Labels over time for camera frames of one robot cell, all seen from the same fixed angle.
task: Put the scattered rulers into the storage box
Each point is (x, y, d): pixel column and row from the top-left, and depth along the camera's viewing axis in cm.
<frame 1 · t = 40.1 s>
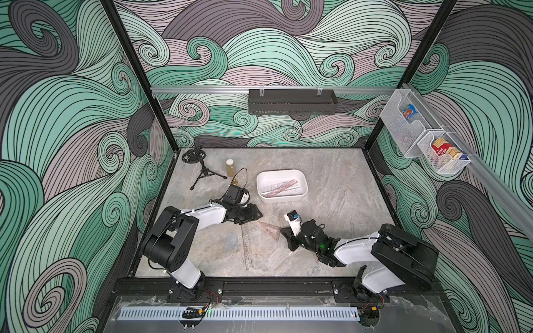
left hand: (258, 214, 90), fingers open
right hand: (283, 230, 87), fingers closed
white storage box: (268, 177, 107), point 2 cm above the table
small black tripod: (196, 155, 88), point 24 cm above the table
amber bottle white cap: (230, 168, 104), point 7 cm above the table
long pink clear ruler: (247, 248, 85), on the table
wide red ruler: (294, 181, 107), on the table
red set square: (273, 230, 90), on the table
short clear ruler: (274, 186, 106), on the table
blue clear protractor: (231, 241, 87), on the table

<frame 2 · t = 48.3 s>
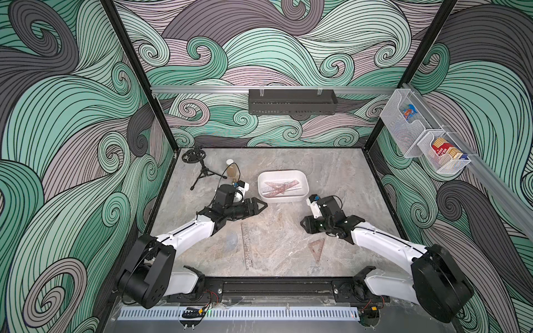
left hand: (263, 205, 82), fingers open
right hand: (307, 222, 87), fingers open
small red set square: (316, 248, 85), on the table
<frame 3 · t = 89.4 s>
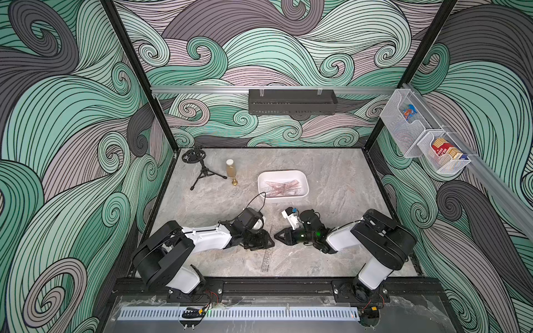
left hand: (272, 243, 82), fingers open
right hand: (276, 236, 87), fingers closed
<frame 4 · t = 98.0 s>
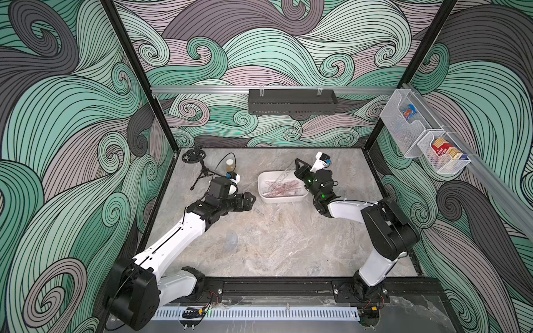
left hand: (247, 196, 81), fingers open
right hand: (297, 159, 88), fingers closed
